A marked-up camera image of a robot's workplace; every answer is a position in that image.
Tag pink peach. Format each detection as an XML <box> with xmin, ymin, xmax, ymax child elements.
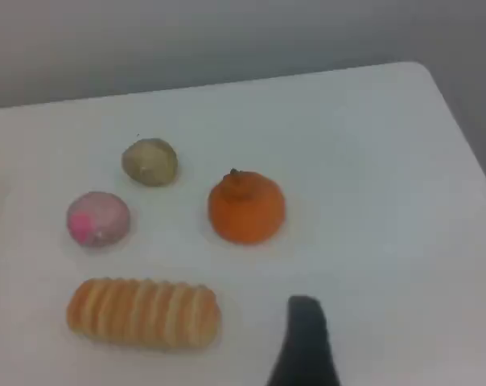
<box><xmin>65</xmin><ymin>191</ymin><xmax>131</xmax><ymax>249</ymax></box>

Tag brownish green round fruit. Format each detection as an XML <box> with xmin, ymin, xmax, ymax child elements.
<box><xmin>121</xmin><ymin>138</ymin><xmax>179</xmax><ymax>187</ymax></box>

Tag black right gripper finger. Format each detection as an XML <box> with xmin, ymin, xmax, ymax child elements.
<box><xmin>265</xmin><ymin>294</ymin><xmax>341</xmax><ymax>386</ymax></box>

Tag orange fruit with stem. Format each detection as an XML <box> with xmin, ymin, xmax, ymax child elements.
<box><xmin>208</xmin><ymin>167</ymin><xmax>286</xmax><ymax>245</ymax></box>

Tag striped long bread roll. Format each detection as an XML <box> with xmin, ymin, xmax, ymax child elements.
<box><xmin>65</xmin><ymin>277</ymin><xmax>222</xmax><ymax>351</ymax></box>

